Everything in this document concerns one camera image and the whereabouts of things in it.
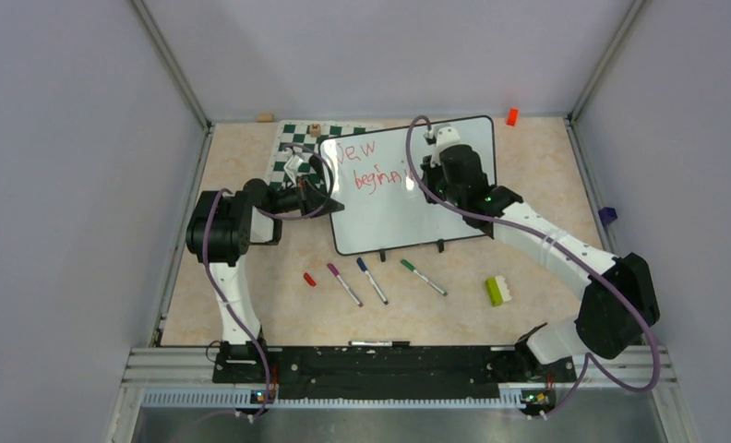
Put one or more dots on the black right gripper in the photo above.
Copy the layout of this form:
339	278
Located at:
430	172

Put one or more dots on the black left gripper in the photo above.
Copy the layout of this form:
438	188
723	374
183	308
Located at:
308	200

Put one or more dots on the white whiteboard black frame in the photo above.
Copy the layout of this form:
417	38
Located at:
383	206

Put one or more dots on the red marker cap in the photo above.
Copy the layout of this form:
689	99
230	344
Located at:
309	279

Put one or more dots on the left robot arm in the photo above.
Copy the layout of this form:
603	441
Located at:
225	225

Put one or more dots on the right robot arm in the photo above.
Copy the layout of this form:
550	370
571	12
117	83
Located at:
618	301

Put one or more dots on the black sparkly microphone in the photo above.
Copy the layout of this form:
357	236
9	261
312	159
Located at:
318	168

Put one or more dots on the green white chess mat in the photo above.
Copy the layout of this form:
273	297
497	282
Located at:
297	131

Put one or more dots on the pink capped marker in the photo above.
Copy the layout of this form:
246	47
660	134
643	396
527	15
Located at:
335	272

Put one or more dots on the blue capped marker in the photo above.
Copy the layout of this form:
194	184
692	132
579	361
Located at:
363	267

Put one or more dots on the orange block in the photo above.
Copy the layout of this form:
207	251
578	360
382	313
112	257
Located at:
512	117

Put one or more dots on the wooden cork piece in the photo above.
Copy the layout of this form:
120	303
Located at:
264	118

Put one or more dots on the green capped marker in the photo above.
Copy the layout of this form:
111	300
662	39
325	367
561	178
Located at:
408	265

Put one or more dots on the green lego brick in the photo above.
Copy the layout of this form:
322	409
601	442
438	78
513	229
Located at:
497	290

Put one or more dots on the purple block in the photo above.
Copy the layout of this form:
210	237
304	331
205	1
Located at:
607	215

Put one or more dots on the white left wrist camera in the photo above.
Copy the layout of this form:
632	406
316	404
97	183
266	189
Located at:
292	168

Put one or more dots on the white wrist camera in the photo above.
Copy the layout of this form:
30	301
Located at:
292	168
442	137

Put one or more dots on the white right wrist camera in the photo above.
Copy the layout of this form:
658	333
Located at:
442	137

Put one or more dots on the marker on base rail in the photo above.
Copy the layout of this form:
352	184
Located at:
379	343

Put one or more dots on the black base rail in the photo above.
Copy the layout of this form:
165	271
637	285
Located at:
385	372

